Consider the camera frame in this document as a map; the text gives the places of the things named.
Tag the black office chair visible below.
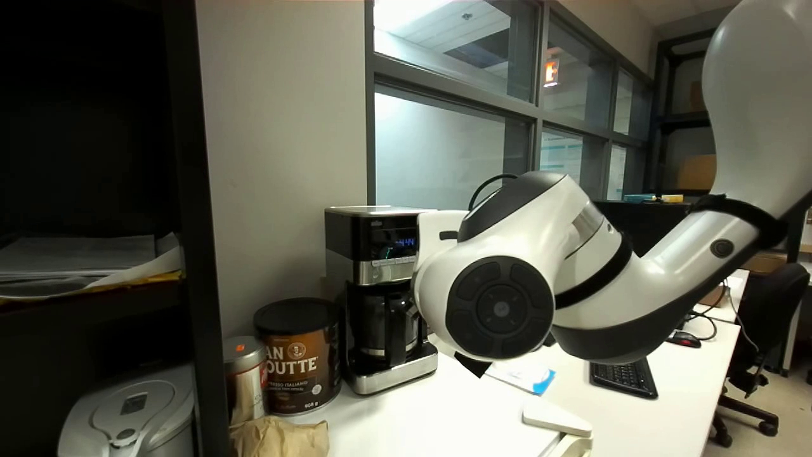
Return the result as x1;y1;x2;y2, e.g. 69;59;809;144
707;259;812;449

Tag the dark metal storage rack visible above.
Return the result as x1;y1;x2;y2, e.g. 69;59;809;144
645;32;724;205

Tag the black computer mouse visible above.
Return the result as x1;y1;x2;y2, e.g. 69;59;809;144
664;330;703;351

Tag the small silver tin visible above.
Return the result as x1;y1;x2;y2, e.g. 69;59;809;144
220;334;265;426

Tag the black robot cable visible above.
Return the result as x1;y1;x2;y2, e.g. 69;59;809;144
467;174;519;214

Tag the black desk cable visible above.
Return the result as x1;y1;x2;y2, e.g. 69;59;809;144
684;284;731;344

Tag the black computer keyboard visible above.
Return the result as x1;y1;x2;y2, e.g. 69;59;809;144
585;355;663;402

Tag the tan cardboard box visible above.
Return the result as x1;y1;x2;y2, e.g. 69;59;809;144
674;153;718;193

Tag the black shelving unit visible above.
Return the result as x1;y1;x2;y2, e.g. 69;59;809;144
0;0;232;457

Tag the brown coffee can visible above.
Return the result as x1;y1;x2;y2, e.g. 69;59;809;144
254;294;342;416

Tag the white mini fridge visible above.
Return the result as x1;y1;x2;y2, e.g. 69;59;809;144
282;349;597;457

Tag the black silver coffee maker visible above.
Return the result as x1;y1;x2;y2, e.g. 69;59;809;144
321;204;443;398

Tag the blue white paper sheet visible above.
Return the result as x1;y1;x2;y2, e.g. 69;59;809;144
488;359;561;398

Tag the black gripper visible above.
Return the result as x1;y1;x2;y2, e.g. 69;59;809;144
451;351;495;381

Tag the white paper stack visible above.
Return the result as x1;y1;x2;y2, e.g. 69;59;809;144
0;231;188;304

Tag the white rice cooker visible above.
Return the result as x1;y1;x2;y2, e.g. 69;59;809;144
56;363;200;457

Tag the black computer monitor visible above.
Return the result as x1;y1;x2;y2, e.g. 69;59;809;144
592;198;724;259

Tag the large framed window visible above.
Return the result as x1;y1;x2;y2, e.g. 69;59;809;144
364;0;660;217

